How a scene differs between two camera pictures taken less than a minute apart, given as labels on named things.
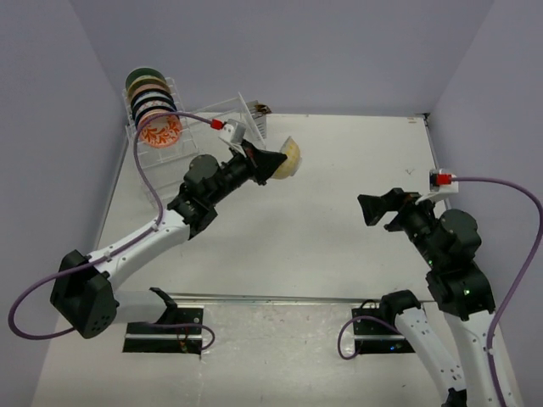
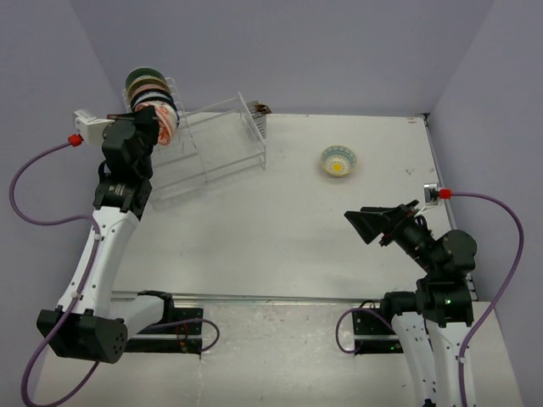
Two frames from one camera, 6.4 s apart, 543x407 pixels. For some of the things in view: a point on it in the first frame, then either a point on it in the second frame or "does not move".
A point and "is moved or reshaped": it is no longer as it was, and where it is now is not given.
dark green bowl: x=142 y=71 does not move
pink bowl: x=148 y=86 does not move
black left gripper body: x=237 y=170 → x=148 y=130
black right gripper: x=374 y=207 → x=370 y=221
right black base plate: x=376 y=337 does not move
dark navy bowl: x=149 y=98 does not move
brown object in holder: x=263 y=108 does not move
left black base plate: x=159 y=339 does not move
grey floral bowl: x=149 y=94 does not move
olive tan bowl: x=145 y=80 does not move
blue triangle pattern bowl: x=143 y=109 is moved or reshaped
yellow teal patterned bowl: x=292 y=164 → x=338 y=160
